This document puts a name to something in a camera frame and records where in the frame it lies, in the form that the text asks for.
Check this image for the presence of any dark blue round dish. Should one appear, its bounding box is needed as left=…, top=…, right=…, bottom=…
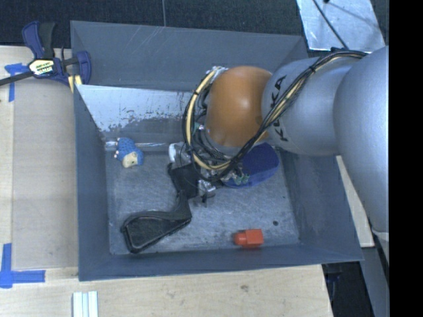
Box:
left=223, top=142, right=280, bottom=189

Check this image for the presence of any pale wood flat board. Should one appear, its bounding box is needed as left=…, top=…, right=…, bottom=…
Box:
left=11, top=77, right=81, bottom=271

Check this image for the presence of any red small block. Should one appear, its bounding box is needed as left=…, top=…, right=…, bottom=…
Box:
left=233, top=229, right=265, bottom=248

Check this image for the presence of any blue toy hedgehog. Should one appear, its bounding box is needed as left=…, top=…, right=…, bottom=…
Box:
left=113, top=137, right=145, bottom=169

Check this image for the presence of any grey metal bin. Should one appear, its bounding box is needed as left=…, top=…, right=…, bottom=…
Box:
left=69, top=20, right=365, bottom=282

